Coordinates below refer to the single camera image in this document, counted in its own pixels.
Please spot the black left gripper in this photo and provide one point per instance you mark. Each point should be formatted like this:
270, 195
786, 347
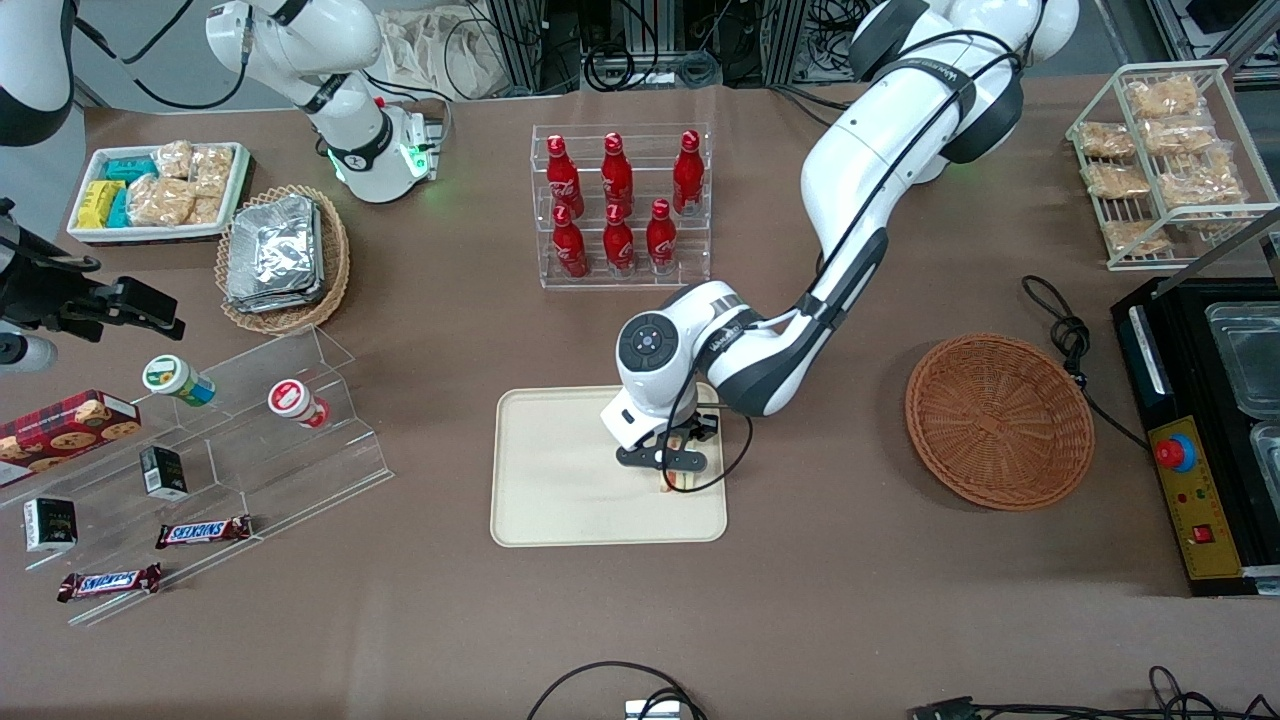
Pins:
703, 427

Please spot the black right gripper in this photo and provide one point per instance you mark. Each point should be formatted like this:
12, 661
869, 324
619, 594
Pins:
52, 290

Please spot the triangular sandwich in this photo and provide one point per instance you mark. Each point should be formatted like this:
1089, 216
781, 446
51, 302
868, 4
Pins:
682, 482

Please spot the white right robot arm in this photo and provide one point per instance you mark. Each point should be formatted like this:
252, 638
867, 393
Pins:
300, 50

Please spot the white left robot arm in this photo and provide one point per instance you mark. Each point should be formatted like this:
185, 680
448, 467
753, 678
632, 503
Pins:
870, 170

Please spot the white rectangular snack tray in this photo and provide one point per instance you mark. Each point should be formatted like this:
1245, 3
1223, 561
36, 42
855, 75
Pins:
90, 233

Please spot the cream plastic tray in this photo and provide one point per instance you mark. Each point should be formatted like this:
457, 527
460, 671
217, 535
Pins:
560, 480

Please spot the oval tan wicker basket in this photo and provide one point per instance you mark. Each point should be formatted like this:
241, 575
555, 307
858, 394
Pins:
335, 270

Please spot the round brown wicker basket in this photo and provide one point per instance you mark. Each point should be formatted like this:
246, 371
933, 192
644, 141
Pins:
1000, 420

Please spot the green-lid snack cup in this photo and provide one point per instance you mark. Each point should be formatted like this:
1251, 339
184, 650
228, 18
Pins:
170, 376

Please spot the teal snack pack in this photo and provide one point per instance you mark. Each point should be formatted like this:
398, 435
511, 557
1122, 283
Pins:
120, 210
130, 169

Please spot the clear rice cracker bag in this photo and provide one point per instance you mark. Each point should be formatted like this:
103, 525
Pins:
1106, 140
1163, 97
1115, 181
174, 160
1178, 135
1135, 238
212, 170
207, 210
1200, 182
160, 202

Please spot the yellow snack pack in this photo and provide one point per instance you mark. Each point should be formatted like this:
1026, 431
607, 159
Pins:
98, 204

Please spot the silver foil packet stack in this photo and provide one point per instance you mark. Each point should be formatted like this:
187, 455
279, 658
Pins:
275, 255

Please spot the red plaid cookie box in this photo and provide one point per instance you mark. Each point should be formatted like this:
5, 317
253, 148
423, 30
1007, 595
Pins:
60, 435

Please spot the small black box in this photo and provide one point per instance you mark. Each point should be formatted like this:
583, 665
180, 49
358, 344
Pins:
50, 525
163, 473

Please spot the red-lid snack cup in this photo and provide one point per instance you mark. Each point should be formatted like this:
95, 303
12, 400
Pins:
292, 400

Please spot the clear acrylic stepped shelf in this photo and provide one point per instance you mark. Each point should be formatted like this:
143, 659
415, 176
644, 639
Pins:
250, 470

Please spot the clear acrylic bottle rack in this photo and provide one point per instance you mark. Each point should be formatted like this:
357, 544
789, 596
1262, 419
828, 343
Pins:
620, 283

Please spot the red cola bottle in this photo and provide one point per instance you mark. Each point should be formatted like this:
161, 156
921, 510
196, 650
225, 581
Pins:
617, 178
688, 178
570, 250
661, 245
619, 248
564, 180

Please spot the Snickers chocolate bar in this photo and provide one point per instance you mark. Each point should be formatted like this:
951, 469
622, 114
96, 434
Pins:
203, 532
108, 583

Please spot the small silver device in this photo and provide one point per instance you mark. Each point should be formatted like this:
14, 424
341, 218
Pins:
652, 711

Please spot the beige cloth bag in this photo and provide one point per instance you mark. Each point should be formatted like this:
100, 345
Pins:
440, 55

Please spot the red emergency stop button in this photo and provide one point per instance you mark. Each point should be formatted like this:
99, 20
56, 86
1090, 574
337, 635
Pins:
1176, 453

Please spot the black machine yellow panel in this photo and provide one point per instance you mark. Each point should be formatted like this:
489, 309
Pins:
1215, 500

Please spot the clear plastic container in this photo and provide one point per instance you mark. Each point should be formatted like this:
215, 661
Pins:
1268, 455
1250, 365

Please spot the grey metal bar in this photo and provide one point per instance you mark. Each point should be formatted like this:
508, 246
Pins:
1235, 240

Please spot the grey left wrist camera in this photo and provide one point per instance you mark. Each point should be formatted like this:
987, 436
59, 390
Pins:
650, 458

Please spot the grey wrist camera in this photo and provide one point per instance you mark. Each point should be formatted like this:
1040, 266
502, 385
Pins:
25, 353
650, 458

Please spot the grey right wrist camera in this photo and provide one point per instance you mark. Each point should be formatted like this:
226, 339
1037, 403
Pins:
25, 353

